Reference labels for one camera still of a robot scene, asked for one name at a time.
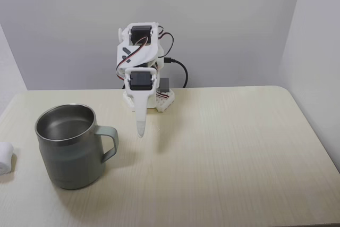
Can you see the grey-green steel mug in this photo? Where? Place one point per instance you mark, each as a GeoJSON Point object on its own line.
{"type": "Point", "coordinates": [69, 155]}

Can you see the white gauze dressing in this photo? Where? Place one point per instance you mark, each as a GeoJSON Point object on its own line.
{"type": "Point", "coordinates": [5, 160]}

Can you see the grey table clamp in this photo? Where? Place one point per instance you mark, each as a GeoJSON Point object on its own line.
{"type": "Point", "coordinates": [165, 84]}

